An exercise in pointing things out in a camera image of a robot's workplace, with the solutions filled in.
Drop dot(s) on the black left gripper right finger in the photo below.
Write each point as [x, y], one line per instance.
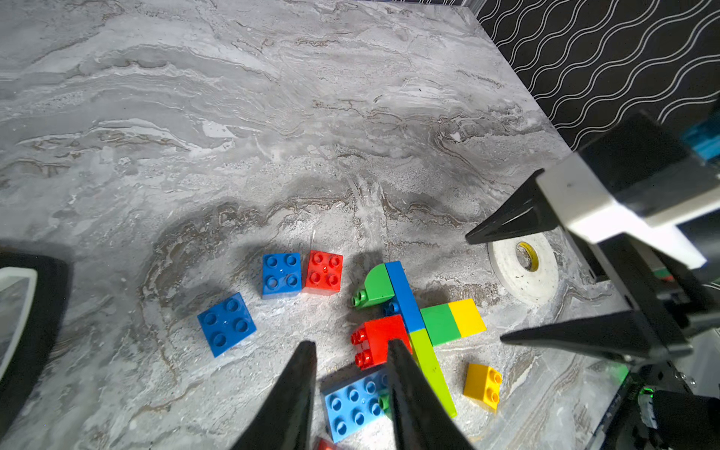
[419, 419]

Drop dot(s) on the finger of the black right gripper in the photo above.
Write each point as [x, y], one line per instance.
[527, 211]

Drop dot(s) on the blue square lego brick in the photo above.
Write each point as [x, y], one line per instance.
[281, 275]

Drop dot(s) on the yellow square lego brick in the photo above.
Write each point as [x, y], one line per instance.
[467, 318]

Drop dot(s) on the red long lego brick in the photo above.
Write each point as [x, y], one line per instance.
[324, 444]

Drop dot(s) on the red square lego brick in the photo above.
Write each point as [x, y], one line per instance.
[324, 273]

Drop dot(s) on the lime green long lego brick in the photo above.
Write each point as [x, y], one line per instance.
[428, 362]

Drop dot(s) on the white tape roll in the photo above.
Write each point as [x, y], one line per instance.
[527, 267]

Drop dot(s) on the black socket set holder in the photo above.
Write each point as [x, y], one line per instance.
[37, 328]

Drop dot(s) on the green small lego brick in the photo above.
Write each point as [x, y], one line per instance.
[376, 289]
[440, 324]

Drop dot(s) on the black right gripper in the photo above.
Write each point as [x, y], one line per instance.
[654, 407]

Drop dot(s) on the light blue long lego brick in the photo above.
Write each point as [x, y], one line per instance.
[354, 404]

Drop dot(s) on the yellow small lego brick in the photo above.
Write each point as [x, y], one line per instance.
[483, 386]

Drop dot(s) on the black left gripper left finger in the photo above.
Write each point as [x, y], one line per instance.
[284, 421]

